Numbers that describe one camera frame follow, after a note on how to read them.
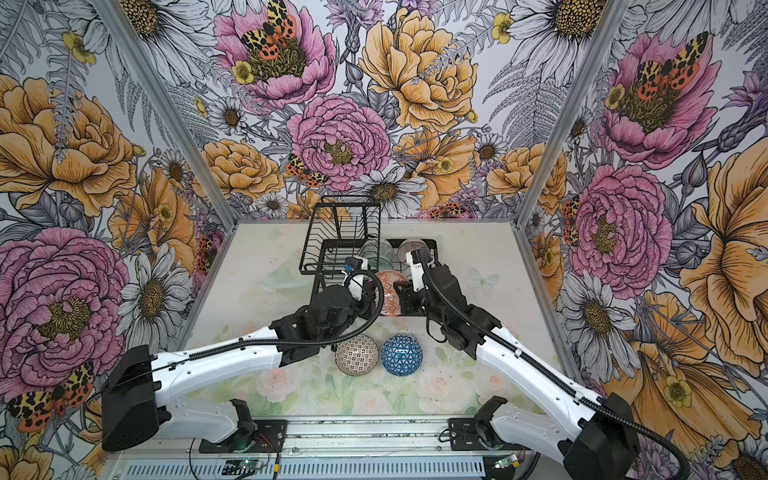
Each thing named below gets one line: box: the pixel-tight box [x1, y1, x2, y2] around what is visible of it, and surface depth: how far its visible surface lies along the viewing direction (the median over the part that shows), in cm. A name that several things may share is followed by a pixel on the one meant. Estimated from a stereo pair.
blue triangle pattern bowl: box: [380, 334, 423, 377], surface depth 87 cm
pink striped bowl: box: [397, 239, 430, 263], surface depth 107 cm
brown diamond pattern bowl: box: [334, 334, 379, 377], surface depth 87 cm
